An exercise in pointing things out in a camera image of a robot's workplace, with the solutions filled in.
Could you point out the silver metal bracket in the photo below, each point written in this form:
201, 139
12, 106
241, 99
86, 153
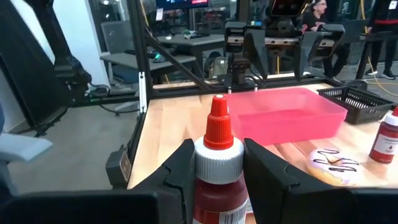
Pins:
142, 91

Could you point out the person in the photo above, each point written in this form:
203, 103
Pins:
385, 12
311, 20

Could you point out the pale grey chair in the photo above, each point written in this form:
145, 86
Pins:
18, 146

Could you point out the pink translucent plastic tray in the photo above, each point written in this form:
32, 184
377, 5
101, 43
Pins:
280, 124

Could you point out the computer monitor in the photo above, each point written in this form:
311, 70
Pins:
180, 3

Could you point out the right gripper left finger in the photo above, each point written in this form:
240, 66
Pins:
177, 186

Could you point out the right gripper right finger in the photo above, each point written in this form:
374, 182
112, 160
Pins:
273, 193

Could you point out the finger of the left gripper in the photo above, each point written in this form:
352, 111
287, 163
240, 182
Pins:
255, 49
306, 46

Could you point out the black mesh basket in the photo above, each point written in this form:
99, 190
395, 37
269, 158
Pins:
357, 107

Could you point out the grey backpack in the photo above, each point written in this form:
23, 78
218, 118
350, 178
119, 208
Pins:
219, 68

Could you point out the pink donut chocolate drizzle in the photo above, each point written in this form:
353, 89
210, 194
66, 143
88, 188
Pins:
317, 171

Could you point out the black leaning panel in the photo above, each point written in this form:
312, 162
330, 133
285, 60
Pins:
25, 77

